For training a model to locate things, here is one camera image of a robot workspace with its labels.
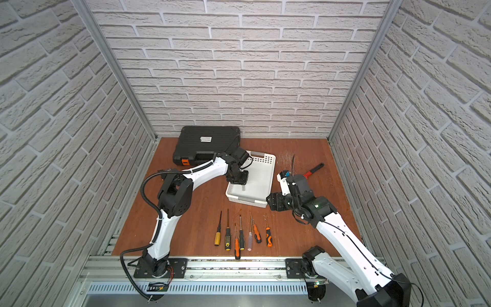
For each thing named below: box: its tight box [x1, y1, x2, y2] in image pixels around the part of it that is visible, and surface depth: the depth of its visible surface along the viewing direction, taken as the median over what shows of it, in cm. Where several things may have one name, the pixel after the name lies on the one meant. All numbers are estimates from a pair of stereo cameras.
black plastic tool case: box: [172, 125, 242, 167], surface depth 111 cm
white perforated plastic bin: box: [225, 150, 277, 208], surface depth 99 cm
